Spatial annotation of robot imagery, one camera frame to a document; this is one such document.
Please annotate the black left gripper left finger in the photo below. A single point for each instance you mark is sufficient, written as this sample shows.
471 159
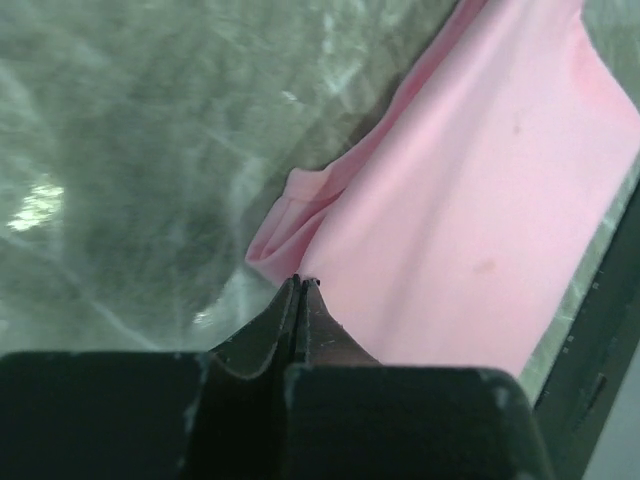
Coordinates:
151 415

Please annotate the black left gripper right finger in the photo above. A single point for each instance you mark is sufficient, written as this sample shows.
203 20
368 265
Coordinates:
349 417

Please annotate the pink t shirt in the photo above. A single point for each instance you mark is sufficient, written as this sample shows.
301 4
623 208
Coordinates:
450 233

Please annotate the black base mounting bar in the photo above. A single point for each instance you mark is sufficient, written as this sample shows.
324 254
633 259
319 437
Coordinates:
583 383

